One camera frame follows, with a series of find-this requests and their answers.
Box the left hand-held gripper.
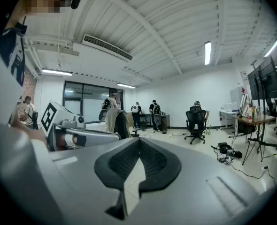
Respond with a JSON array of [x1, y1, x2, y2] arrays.
[[40, 99, 122, 152]]

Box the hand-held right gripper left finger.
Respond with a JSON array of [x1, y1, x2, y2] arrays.
[[49, 136, 141, 225]]

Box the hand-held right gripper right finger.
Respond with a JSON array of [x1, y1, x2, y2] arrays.
[[123, 137, 277, 225]]

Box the person's left forearm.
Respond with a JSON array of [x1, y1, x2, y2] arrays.
[[11, 120, 46, 143]]

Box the large black monitor screens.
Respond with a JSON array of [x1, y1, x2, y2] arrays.
[[247, 56, 277, 116]]

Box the beige jacket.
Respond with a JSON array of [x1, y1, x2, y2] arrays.
[[105, 108, 126, 134]]

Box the dark glass partition window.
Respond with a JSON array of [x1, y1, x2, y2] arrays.
[[62, 80, 124, 124]]

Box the pile of black equipment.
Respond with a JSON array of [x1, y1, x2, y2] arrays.
[[210, 142, 244, 165]]

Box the black bag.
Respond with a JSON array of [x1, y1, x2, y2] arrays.
[[217, 142, 229, 154]]

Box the ceiling tube light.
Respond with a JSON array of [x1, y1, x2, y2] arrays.
[[204, 40, 212, 66], [41, 68, 73, 77], [116, 82, 136, 89], [263, 38, 277, 58]]

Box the grey-backed office chair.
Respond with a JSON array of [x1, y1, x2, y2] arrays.
[[153, 113, 163, 132]]

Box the black mesh office chair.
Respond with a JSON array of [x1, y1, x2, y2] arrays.
[[184, 105, 208, 145]]

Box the black desk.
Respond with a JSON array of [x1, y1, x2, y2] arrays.
[[139, 112, 170, 129]]

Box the white desk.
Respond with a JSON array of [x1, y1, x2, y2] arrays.
[[218, 110, 239, 129]]

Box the red-label plastic bottle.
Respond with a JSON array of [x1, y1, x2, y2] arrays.
[[247, 105, 254, 123]]

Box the wooden table with black legs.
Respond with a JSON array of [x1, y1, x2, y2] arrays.
[[231, 113, 277, 166]]

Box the white air conditioner vent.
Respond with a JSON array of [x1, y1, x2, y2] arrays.
[[81, 33, 133, 62]]

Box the white cabinet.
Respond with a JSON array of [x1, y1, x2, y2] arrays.
[[230, 85, 247, 108]]

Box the person's black shirt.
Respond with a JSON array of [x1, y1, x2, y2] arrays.
[[13, 22, 28, 36]]

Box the person's head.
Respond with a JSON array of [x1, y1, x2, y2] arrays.
[[5, 0, 71, 29]]

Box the black floor cable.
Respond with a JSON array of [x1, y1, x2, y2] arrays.
[[231, 165, 277, 185]]

